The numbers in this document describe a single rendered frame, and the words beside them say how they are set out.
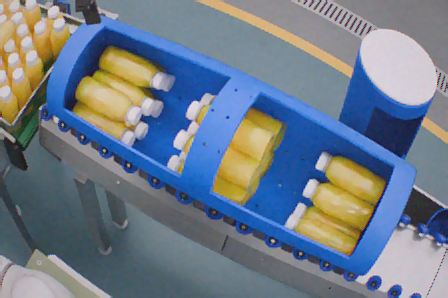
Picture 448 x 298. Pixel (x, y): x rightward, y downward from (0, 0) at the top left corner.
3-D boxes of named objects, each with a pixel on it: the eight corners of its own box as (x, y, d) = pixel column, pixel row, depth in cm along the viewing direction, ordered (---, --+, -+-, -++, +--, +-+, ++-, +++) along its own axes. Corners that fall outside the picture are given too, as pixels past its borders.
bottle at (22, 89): (36, 97, 178) (29, 65, 164) (33, 116, 174) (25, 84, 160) (19, 99, 177) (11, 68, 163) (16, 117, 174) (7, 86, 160)
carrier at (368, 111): (297, 192, 253) (338, 247, 242) (339, 46, 177) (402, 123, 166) (351, 154, 262) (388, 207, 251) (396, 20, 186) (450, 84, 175)
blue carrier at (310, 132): (352, 290, 150) (384, 254, 125) (53, 133, 167) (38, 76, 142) (398, 198, 162) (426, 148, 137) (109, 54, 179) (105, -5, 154)
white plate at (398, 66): (342, 44, 176) (341, 47, 177) (403, 119, 165) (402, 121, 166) (397, 19, 185) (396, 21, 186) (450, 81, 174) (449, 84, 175)
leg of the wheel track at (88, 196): (107, 257, 250) (84, 186, 195) (96, 249, 251) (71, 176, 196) (114, 247, 252) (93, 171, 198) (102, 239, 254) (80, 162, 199)
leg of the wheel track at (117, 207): (123, 232, 256) (107, 150, 202) (111, 224, 257) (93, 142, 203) (130, 221, 259) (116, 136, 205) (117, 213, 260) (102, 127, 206)
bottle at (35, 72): (26, 99, 177) (19, 67, 163) (32, 81, 181) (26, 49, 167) (43, 100, 177) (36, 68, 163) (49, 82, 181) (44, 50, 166)
